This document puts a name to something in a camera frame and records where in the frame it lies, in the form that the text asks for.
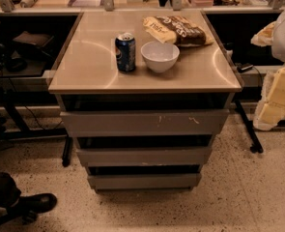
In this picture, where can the brown chip bag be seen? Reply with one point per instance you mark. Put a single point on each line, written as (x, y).
(177, 30)

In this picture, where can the grey drawer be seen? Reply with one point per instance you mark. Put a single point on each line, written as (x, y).
(164, 181)
(144, 123)
(144, 156)

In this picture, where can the grey middle drawer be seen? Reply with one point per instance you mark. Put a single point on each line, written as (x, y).
(144, 156)

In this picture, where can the black shoe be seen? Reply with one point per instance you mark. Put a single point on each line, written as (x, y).
(38, 203)

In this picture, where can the blue soda can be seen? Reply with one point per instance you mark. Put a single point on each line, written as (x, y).
(125, 52)

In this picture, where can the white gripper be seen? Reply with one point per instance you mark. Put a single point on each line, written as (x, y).
(271, 109)

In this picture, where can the black desk leg right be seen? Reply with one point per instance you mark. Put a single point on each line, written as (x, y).
(256, 146)

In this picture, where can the grey top drawer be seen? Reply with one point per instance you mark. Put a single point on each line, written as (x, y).
(144, 123)

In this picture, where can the black headphones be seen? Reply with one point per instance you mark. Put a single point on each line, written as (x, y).
(14, 64)

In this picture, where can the grey drawer cabinet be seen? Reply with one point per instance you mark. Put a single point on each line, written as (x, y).
(87, 79)

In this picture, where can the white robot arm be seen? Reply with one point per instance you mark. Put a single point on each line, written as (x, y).
(278, 52)

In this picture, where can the dark box under desk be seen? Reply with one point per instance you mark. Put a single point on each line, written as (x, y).
(30, 42)

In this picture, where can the grey bottom drawer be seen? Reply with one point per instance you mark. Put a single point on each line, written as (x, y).
(164, 181)

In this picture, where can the black desk leg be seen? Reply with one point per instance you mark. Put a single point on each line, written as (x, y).
(66, 157)
(256, 146)

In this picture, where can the white bowl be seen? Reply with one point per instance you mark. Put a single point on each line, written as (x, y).
(159, 57)

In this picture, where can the black desk leg left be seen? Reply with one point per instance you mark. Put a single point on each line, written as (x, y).
(66, 157)

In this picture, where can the black power adapter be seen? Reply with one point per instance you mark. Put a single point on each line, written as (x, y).
(242, 68)

